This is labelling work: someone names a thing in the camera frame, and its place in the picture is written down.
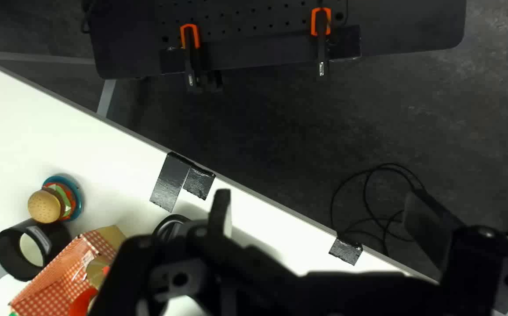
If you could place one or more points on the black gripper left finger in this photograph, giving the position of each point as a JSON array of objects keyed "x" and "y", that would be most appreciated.
[{"x": 221, "y": 211}]

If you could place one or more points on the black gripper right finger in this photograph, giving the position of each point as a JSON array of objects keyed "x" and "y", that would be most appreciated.
[{"x": 432, "y": 231}]

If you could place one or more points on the red patterned cardboard box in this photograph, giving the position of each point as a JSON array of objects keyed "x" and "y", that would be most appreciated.
[{"x": 70, "y": 278}]

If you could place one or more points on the toy burger on teal base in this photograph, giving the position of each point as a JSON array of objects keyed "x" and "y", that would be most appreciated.
[{"x": 54, "y": 202}]

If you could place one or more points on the black tape patch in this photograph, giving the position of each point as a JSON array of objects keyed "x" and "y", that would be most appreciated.
[
  {"x": 346, "y": 250},
  {"x": 177, "y": 181}
]

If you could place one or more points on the grey table leg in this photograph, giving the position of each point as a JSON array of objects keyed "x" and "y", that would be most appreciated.
[{"x": 107, "y": 97}]

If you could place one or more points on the orange black clamp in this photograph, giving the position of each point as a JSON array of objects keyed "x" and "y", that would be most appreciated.
[
  {"x": 191, "y": 50},
  {"x": 321, "y": 36}
]

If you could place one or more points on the black perforated base board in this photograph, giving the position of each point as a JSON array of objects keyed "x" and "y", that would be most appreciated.
[{"x": 277, "y": 18}]

